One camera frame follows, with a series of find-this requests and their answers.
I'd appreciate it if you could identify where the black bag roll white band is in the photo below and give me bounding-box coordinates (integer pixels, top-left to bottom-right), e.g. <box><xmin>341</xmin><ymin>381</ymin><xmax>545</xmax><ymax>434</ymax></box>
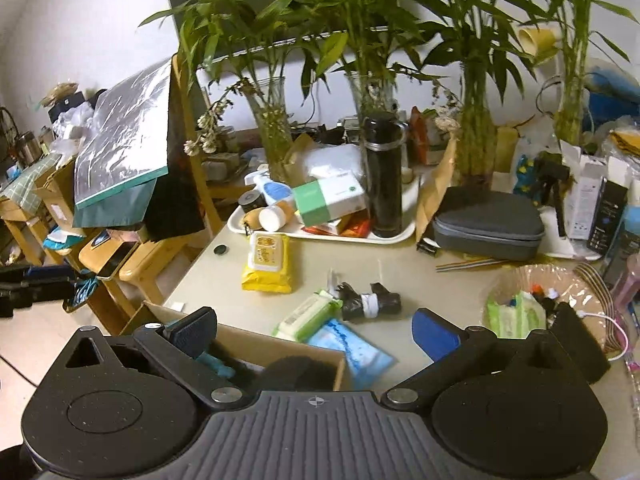
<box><xmin>336</xmin><ymin>282</ymin><xmax>402</xmax><ymax>321</ymax></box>

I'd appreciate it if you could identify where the green wet wipes packet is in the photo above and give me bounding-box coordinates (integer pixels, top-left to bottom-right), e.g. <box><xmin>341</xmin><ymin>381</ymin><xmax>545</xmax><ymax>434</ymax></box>
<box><xmin>272</xmin><ymin>290</ymin><xmax>344</xmax><ymax>344</ymax></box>

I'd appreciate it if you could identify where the pink bottle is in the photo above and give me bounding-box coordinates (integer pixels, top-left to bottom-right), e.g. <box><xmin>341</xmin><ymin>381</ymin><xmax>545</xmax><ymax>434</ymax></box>
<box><xmin>612</xmin><ymin>265</ymin><xmax>640</xmax><ymax>312</ymax></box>

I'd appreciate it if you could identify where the black pouch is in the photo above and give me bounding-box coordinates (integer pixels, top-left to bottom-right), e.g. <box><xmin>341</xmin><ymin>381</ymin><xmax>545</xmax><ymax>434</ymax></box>
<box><xmin>550</xmin><ymin>302</ymin><xmax>612</xmax><ymax>384</ymax></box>

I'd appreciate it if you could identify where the white spray bottle blue label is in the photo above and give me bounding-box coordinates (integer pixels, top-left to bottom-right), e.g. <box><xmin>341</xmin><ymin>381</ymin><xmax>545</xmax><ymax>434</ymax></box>
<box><xmin>244</xmin><ymin>172</ymin><xmax>297</xmax><ymax>207</ymax></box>

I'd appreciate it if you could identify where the glass vase with bamboo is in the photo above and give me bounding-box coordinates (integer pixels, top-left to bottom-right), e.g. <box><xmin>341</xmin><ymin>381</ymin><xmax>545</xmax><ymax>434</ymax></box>
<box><xmin>300</xmin><ymin>0</ymin><xmax>436</xmax><ymax>131</ymax></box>
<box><xmin>420</xmin><ymin>0</ymin><xmax>541</xmax><ymax>191</ymax></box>
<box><xmin>520</xmin><ymin>0</ymin><xmax>636</xmax><ymax>147</ymax></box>

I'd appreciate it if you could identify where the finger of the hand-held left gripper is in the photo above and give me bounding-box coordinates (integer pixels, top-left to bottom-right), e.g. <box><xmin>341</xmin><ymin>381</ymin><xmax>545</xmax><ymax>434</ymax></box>
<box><xmin>0</xmin><ymin>266</ymin><xmax>76</xmax><ymax>286</ymax></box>
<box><xmin>0</xmin><ymin>284</ymin><xmax>66</xmax><ymax>318</ymax></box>

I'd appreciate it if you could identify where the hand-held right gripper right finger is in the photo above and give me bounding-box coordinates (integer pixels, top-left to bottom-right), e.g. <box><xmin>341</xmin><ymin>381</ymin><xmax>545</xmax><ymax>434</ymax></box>
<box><xmin>381</xmin><ymin>308</ymin><xmax>571</xmax><ymax>409</ymax></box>

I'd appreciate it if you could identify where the large smartphone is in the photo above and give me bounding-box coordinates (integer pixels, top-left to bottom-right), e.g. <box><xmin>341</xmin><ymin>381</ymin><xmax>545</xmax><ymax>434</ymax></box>
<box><xmin>97</xmin><ymin>241</ymin><xmax>139</xmax><ymax>282</ymax></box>

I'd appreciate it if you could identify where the white cable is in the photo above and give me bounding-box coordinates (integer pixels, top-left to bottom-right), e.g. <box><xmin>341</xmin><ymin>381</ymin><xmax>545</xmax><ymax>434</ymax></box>
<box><xmin>575</xmin><ymin>310</ymin><xmax>632</xmax><ymax>362</ymax></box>

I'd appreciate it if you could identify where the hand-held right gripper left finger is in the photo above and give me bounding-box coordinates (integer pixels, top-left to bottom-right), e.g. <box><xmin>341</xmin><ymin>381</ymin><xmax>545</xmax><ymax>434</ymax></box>
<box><xmin>62</xmin><ymin>306</ymin><xmax>253</xmax><ymax>407</ymax></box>

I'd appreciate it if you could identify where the white-capped bottle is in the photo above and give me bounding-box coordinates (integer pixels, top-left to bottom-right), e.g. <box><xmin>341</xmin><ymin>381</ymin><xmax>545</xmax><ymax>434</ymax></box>
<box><xmin>257</xmin><ymin>202</ymin><xmax>294</xmax><ymax>233</ymax></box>

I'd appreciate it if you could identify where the black thermos bottle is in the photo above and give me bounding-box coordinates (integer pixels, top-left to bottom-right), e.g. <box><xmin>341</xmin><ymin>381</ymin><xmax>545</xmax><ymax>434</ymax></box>
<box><xmin>361</xmin><ymin>115</ymin><xmax>407</xmax><ymax>239</ymax></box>

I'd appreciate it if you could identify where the green tissue pack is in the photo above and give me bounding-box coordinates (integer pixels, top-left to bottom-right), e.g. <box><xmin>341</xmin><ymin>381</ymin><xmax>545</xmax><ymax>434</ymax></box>
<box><xmin>486</xmin><ymin>291</ymin><xmax>547</xmax><ymax>339</ymax></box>

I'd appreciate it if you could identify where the tan pouch with carabiner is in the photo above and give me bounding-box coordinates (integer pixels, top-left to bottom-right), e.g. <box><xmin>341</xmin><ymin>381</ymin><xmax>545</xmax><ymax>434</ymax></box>
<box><xmin>242</xmin><ymin>207</ymin><xmax>264</xmax><ymax>237</ymax></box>

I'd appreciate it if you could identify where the teal fluffy cloth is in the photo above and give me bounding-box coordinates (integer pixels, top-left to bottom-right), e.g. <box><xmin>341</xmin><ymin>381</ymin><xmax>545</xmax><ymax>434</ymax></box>
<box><xmin>197</xmin><ymin>350</ymin><xmax>236</xmax><ymax>379</ymax></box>

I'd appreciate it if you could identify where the white plastic tray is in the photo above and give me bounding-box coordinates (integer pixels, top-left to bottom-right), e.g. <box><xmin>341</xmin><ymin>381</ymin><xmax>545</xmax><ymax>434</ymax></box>
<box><xmin>227</xmin><ymin>172</ymin><xmax>422</xmax><ymax>246</ymax></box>

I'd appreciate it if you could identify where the yellow bag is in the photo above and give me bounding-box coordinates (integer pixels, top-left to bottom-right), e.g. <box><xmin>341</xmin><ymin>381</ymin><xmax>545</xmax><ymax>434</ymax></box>
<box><xmin>609</xmin><ymin>129</ymin><xmax>640</xmax><ymax>157</ymax></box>

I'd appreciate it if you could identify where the teal plaid bag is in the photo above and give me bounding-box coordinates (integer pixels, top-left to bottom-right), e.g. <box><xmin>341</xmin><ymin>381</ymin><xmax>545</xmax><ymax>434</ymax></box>
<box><xmin>65</xmin><ymin>277</ymin><xmax>99</xmax><ymax>314</ymax></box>

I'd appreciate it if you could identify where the green and white carton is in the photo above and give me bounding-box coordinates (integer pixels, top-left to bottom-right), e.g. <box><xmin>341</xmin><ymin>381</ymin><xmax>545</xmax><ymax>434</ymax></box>
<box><xmin>292</xmin><ymin>171</ymin><xmax>371</xmax><ymax>228</ymax></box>

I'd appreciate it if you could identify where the brown paper envelope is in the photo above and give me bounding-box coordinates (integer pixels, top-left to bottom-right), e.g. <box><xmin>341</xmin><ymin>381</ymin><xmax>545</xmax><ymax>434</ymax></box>
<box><xmin>415</xmin><ymin>136</ymin><xmax>460</xmax><ymax>246</ymax></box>

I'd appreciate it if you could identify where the grey zip case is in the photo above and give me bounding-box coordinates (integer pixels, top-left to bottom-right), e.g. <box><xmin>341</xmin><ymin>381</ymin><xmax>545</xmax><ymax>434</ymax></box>
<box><xmin>431</xmin><ymin>186</ymin><xmax>547</xmax><ymax>262</ymax></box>

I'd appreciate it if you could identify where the pink pouch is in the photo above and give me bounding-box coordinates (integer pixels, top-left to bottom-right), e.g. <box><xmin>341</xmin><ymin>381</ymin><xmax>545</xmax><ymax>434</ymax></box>
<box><xmin>105</xmin><ymin>227</ymin><xmax>147</xmax><ymax>244</ymax></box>

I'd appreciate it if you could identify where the red snack packet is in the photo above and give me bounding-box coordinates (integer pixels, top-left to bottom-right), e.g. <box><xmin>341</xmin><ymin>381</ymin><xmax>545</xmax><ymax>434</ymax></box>
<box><xmin>340</xmin><ymin>212</ymin><xmax>374</xmax><ymax>239</ymax></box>

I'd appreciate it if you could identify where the silver foil bag teal edge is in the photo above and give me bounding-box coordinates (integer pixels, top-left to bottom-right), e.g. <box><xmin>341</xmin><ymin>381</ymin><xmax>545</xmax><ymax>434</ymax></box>
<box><xmin>72</xmin><ymin>57</ymin><xmax>174</xmax><ymax>229</ymax></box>

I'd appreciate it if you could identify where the wooden chair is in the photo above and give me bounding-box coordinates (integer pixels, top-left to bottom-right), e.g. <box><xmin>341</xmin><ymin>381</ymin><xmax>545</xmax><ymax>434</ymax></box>
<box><xmin>77</xmin><ymin>55</ymin><xmax>226</xmax><ymax>335</ymax></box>

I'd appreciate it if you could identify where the yellow paper roll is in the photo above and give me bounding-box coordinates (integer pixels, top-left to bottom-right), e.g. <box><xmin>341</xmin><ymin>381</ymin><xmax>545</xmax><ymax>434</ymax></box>
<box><xmin>517</xmin><ymin>26</ymin><xmax>559</xmax><ymax>57</ymax></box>

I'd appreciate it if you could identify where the clear bag with snacks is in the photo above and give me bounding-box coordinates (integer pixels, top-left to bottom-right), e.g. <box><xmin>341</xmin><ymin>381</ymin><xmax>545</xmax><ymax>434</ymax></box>
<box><xmin>482</xmin><ymin>262</ymin><xmax>632</xmax><ymax>358</ymax></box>

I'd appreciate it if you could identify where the yellow wet wipes packet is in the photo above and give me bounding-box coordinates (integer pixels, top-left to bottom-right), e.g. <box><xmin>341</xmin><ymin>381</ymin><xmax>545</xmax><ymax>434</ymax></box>
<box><xmin>241</xmin><ymin>231</ymin><xmax>293</xmax><ymax>295</ymax></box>

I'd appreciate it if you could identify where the white paper wrapper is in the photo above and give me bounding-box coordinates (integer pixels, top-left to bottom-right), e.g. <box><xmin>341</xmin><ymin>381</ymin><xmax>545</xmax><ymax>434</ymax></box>
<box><xmin>315</xmin><ymin>267</ymin><xmax>347</xmax><ymax>302</ymax></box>

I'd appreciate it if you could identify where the black round jar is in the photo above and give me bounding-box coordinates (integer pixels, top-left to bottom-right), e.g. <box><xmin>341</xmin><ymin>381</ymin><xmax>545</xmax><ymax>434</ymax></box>
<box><xmin>237</xmin><ymin>191</ymin><xmax>268</xmax><ymax>214</ymax></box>

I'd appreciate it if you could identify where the blue and white soft packet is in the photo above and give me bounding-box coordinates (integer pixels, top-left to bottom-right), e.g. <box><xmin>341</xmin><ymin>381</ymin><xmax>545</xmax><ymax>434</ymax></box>
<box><xmin>307</xmin><ymin>317</ymin><xmax>397</xmax><ymax>377</ymax></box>

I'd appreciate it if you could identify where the black product box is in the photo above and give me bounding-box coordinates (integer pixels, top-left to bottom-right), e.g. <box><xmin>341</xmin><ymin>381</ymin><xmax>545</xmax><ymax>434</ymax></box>
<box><xmin>587</xmin><ymin>177</ymin><xmax>630</xmax><ymax>256</ymax></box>

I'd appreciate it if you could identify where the striped ribbon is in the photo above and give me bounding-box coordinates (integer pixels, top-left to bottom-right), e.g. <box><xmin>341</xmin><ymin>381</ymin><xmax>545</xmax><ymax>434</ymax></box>
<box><xmin>435</xmin><ymin>255</ymin><xmax>509</xmax><ymax>274</ymax></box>

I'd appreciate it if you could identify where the brown cardboard box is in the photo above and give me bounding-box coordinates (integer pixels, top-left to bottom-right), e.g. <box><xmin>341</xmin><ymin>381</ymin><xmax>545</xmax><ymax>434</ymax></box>
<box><xmin>119</xmin><ymin>301</ymin><xmax>347</xmax><ymax>392</ymax></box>

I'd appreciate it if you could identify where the white product box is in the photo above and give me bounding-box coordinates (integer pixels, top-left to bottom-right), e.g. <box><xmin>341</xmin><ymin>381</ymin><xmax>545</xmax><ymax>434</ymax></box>
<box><xmin>561</xmin><ymin>140</ymin><xmax>609</xmax><ymax>241</ymax></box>

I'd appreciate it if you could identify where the black cloth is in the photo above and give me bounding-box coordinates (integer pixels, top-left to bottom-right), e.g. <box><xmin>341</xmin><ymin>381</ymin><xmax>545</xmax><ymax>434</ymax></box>
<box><xmin>145</xmin><ymin>67</ymin><xmax>207</xmax><ymax>244</ymax></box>

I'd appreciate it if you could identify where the black mini tripod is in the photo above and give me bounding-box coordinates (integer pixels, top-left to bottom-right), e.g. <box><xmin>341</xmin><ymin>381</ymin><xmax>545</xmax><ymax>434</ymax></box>
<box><xmin>532</xmin><ymin>156</ymin><xmax>572</xmax><ymax>239</ymax></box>

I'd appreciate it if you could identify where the green checked cloth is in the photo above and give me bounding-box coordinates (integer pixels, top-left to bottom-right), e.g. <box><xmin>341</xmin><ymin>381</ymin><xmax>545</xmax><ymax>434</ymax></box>
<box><xmin>0</xmin><ymin>152</ymin><xmax>57</xmax><ymax>214</ymax></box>

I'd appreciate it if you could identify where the glass vase with dried flowers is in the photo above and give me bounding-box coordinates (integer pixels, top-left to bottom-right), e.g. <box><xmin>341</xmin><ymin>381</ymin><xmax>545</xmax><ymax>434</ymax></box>
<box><xmin>140</xmin><ymin>0</ymin><xmax>321</xmax><ymax>186</ymax></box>

